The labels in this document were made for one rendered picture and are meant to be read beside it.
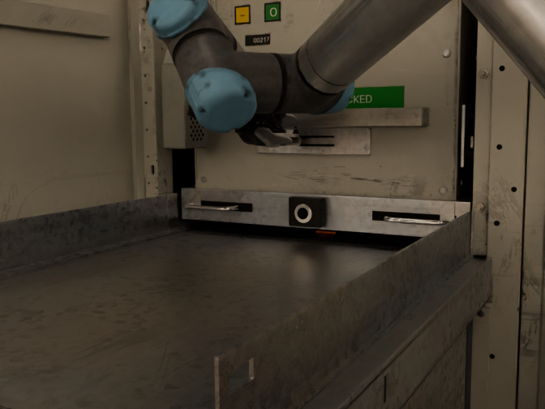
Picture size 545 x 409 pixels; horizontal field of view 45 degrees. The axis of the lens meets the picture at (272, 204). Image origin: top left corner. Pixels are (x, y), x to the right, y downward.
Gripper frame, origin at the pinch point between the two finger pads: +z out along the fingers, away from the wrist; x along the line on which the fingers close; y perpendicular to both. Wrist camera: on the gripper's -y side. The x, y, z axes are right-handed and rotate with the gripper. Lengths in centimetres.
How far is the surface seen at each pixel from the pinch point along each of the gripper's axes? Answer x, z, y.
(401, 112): 4.3, -1.0, 21.5
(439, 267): -21.6, -7.2, 32.5
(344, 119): 3.4, -0.5, 12.2
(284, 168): -1.9, 7.1, -0.7
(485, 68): 9.6, -4.0, 33.8
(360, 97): 8.4, 1.1, 13.4
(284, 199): -7.1, 8.7, -0.1
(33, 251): -29.0, -19.4, -22.8
